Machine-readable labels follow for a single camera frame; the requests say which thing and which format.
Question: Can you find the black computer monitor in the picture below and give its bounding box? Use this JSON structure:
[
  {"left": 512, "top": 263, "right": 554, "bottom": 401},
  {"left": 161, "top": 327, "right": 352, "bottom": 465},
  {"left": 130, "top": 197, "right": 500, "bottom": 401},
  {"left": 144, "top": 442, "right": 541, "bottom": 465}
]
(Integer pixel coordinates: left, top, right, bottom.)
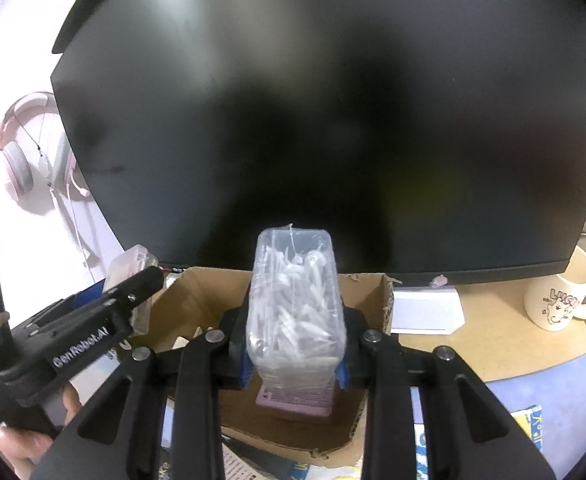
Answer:
[{"left": 50, "top": 0, "right": 586, "bottom": 283}]

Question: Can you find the blue gaming mouse pad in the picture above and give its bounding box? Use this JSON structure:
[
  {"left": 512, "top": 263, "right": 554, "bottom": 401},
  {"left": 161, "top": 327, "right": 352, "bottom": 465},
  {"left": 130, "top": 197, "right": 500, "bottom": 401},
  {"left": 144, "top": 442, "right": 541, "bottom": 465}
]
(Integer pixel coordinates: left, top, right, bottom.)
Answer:
[{"left": 408, "top": 352, "right": 586, "bottom": 480}]

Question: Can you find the person's left hand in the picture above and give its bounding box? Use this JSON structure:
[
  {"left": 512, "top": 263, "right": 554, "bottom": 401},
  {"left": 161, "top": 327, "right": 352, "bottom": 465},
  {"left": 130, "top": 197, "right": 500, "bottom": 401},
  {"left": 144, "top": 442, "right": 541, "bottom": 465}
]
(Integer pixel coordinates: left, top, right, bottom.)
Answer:
[{"left": 0, "top": 384, "right": 82, "bottom": 479}]

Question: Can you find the clear plastic box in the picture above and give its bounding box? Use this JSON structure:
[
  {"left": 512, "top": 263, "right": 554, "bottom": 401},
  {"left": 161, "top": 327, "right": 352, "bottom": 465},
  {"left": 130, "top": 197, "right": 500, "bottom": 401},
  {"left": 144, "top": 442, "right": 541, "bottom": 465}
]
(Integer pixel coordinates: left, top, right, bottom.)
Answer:
[{"left": 104, "top": 244, "right": 160, "bottom": 337}]

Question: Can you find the pink and clear floss pack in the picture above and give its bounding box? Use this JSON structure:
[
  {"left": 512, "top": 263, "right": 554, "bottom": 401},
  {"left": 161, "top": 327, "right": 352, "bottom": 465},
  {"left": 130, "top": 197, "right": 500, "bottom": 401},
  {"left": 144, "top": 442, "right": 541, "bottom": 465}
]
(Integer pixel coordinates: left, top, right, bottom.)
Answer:
[{"left": 247, "top": 225, "right": 348, "bottom": 417}]

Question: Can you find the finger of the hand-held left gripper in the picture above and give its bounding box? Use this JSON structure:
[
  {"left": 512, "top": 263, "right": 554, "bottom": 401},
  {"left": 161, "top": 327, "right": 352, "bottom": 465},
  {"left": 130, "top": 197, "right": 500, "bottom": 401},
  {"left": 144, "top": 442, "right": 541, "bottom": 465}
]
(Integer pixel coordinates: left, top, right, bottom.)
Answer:
[{"left": 70, "top": 265, "right": 167, "bottom": 313}]

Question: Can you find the white cartoon mug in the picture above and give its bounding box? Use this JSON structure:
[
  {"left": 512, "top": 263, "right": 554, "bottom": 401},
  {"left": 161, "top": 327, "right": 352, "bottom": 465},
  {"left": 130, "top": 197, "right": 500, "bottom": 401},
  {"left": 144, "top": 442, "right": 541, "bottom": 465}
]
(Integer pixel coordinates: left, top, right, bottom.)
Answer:
[{"left": 524, "top": 245, "right": 586, "bottom": 332}]

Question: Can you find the pink cat ear headset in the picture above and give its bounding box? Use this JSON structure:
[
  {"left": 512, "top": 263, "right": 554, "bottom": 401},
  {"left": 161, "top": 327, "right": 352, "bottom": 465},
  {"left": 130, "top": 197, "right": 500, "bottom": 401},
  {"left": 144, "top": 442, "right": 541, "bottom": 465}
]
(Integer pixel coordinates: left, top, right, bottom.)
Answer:
[{"left": 0, "top": 91, "right": 94, "bottom": 211}]

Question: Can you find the pink headset cable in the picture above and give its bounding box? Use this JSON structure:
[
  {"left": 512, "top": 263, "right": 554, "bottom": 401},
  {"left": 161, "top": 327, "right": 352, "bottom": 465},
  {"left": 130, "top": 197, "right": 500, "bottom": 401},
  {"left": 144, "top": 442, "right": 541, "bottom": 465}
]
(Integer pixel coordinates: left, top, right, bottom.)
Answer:
[{"left": 63, "top": 180, "right": 102, "bottom": 272}]

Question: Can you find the white barcode box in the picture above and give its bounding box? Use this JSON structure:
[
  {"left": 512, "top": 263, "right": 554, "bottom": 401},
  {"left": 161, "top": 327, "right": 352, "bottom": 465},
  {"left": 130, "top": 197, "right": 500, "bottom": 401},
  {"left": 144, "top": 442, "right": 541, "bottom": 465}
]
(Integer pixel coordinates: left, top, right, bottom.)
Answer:
[{"left": 222, "top": 441, "right": 256, "bottom": 480}]

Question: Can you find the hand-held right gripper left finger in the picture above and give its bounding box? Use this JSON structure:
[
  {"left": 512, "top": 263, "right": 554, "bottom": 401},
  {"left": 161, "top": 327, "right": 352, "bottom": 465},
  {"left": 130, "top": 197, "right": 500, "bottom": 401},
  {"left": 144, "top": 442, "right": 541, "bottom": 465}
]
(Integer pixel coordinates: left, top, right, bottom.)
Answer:
[{"left": 30, "top": 305, "right": 254, "bottom": 480}]

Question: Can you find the yellow blue printed mat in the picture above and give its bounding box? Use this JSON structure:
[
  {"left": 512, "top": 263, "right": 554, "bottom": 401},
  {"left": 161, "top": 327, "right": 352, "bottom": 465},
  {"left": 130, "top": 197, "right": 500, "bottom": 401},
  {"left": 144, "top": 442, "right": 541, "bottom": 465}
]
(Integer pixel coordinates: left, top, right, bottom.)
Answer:
[{"left": 293, "top": 404, "right": 544, "bottom": 480}]

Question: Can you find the white monitor base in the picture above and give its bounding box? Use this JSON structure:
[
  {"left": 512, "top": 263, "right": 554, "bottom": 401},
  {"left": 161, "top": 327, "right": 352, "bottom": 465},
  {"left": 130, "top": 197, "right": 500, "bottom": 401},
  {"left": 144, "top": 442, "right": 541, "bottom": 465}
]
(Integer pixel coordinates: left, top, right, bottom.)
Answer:
[{"left": 390, "top": 287, "right": 466, "bottom": 336}]

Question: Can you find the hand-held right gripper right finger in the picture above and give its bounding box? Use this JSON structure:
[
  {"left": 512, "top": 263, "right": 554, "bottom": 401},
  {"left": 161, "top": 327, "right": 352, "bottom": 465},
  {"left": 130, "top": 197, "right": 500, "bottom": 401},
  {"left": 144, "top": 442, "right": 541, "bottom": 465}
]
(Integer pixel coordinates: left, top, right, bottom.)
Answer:
[{"left": 333, "top": 307, "right": 557, "bottom": 480}]

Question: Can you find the cardboard box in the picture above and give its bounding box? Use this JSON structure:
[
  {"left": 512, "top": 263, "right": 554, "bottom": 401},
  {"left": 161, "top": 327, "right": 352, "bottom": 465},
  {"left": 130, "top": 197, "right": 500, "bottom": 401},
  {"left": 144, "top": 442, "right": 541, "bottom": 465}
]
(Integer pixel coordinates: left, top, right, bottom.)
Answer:
[{"left": 123, "top": 266, "right": 396, "bottom": 461}]

